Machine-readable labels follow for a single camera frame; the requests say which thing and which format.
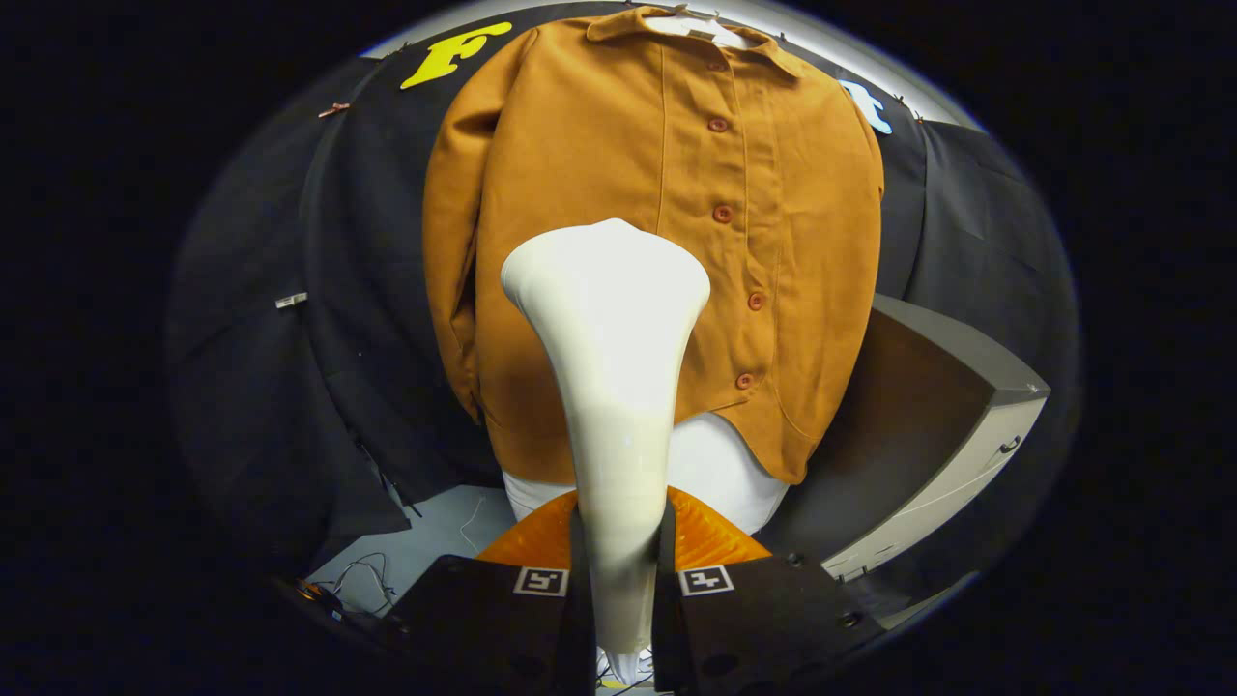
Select white garment steamer head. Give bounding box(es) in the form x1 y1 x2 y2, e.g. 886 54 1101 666
501 218 712 656

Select orange button-up shirt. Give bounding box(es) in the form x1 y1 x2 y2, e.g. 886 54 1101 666
422 5 885 486

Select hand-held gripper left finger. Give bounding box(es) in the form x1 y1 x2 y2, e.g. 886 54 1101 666
387 488 597 696

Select black backdrop cloth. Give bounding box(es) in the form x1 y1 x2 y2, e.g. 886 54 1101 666
164 0 1081 581

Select grey cabinet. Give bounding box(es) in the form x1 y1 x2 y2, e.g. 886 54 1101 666
754 293 1051 620

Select row of black backdrop clips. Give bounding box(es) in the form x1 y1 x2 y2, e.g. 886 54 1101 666
773 29 927 125

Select white steamer hanger board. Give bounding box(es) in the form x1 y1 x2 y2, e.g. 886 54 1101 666
503 8 791 536

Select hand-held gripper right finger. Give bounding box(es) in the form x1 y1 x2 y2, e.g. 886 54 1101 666
652 486 885 696

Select thin floor cables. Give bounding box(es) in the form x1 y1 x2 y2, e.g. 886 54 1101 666
319 551 399 605

